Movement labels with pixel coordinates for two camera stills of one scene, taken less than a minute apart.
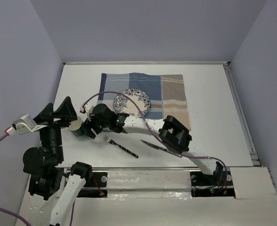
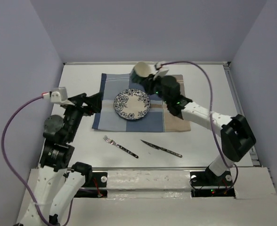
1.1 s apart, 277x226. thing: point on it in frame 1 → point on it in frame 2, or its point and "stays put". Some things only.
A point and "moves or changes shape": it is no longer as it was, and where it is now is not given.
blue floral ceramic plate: (123, 105) stays put
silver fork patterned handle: (108, 139) stays put
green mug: (75, 127) moves or changes shape
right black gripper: (89, 124) → (148, 82)
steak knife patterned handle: (162, 149) stays put
